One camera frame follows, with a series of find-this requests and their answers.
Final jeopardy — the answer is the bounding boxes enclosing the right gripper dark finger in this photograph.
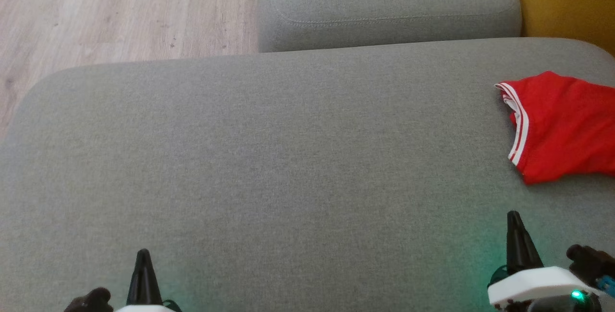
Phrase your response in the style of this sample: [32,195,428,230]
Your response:
[506,211,522,275]
[515,211,544,272]

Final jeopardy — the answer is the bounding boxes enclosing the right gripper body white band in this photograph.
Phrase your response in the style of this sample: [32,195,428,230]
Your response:
[487,266,602,306]

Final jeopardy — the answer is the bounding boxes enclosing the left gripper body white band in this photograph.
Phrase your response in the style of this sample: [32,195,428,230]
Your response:
[114,304,176,312]

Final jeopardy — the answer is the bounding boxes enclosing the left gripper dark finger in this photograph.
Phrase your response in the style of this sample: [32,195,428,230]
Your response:
[125,249,144,306]
[143,249,163,306]

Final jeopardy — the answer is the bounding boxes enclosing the red jersey number 23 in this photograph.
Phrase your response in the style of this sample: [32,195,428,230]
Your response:
[495,71,615,185]

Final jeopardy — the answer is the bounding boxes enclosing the large grey sofa seat cushion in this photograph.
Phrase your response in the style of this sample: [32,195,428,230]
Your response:
[0,37,615,312]

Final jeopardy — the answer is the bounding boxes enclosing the right blue plug black cable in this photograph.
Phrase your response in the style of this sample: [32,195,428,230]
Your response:
[596,276,615,298]

